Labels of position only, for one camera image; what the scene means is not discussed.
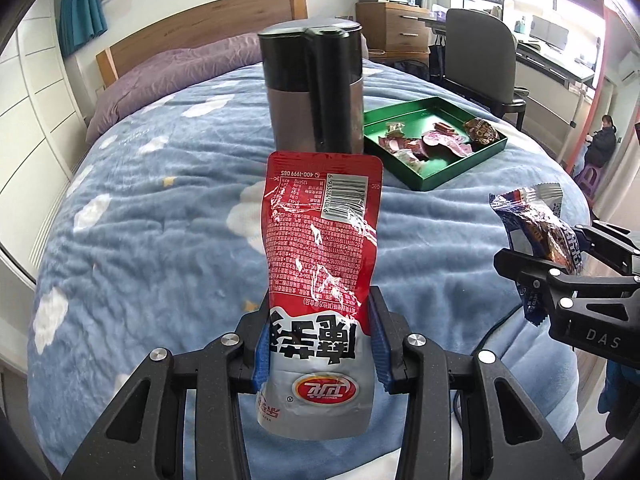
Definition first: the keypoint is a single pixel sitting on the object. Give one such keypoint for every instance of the blue and white biscuit packet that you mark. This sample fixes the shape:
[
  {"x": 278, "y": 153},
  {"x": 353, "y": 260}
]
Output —
[{"x": 535, "y": 220}]

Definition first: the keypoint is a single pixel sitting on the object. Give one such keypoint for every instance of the wooden drawer cabinet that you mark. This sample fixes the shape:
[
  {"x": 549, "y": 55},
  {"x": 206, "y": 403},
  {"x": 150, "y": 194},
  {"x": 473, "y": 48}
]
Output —
[{"x": 395, "y": 25}]

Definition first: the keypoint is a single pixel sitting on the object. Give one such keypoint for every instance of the purple pillow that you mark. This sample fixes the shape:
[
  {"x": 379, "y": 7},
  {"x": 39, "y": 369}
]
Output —
[{"x": 165, "y": 75}]

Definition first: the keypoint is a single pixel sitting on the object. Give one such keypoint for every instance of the small red packet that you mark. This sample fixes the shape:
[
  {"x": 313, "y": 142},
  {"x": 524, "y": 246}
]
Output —
[{"x": 442, "y": 127}]

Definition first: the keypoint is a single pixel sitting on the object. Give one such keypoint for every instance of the grey office chair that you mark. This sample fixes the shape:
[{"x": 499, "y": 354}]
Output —
[{"x": 475, "y": 50}]

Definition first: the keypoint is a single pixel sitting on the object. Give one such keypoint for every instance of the white air conditioner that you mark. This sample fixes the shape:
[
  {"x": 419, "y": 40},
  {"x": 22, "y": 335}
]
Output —
[{"x": 630, "y": 67}]

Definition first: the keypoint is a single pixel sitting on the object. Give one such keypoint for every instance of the green tray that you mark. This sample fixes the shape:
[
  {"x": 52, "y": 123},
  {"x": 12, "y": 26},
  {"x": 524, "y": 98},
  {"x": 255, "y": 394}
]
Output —
[{"x": 452, "y": 162}]

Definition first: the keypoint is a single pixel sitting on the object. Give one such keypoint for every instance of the brown crinkled snack packet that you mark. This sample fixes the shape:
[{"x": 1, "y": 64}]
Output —
[{"x": 482, "y": 130}]

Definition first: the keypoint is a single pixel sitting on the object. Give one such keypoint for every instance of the black bag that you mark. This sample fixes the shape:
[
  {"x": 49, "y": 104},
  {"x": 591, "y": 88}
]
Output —
[{"x": 437, "y": 57}]

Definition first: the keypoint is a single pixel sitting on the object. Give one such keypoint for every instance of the white desk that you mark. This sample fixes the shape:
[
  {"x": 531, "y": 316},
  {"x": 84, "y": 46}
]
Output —
[{"x": 555, "y": 62}]

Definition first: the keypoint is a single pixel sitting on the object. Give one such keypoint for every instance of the white wardrobe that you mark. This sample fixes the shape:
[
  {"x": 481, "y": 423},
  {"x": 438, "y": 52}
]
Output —
[{"x": 30, "y": 110}]

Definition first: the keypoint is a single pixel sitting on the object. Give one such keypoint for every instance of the purple stool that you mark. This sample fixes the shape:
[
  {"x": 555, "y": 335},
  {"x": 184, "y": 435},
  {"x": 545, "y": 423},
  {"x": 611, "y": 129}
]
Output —
[{"x": 587, "y": 182}]

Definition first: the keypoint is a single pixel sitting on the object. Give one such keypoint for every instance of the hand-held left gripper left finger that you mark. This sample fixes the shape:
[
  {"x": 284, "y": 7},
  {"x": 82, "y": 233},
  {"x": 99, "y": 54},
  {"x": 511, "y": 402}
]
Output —
[{"x": 257, "y": 360}]

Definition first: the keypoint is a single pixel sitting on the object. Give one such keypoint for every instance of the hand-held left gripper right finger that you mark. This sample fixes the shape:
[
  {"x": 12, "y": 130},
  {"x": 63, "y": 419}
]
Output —
[{"x": 380, "y": 360}]

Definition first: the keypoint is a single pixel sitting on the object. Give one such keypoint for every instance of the red brick print snack packet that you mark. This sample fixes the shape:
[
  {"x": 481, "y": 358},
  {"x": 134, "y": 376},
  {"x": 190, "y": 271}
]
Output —
[{"x": 400, "y": 146}]

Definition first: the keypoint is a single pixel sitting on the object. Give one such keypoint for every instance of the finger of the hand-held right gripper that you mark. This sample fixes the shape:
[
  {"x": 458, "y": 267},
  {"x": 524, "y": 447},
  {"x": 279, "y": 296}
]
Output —
[
  {"x": 610, "y": 247},
  {"x": 530, "y": 272}
]

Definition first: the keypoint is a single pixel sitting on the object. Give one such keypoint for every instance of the red and white long packet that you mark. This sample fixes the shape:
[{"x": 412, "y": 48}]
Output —
[{"x": 320, "y": 260}]

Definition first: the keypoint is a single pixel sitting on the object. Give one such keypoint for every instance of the wooden headboard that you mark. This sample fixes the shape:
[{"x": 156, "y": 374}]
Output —
[{"x": 200, "y": 25}]

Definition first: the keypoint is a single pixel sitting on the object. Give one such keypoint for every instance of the pink cartoon character packet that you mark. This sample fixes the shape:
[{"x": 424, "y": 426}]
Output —
[{"x": 445, "y": 142}]

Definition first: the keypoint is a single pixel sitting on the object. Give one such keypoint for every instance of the grey desk device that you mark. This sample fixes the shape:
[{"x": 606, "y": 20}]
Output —
[{"x": 550, "y": 30}]

